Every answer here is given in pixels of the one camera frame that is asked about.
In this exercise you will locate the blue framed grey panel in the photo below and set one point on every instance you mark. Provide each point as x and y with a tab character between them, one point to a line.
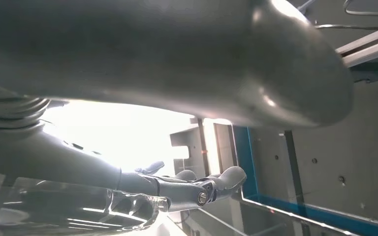
322	169

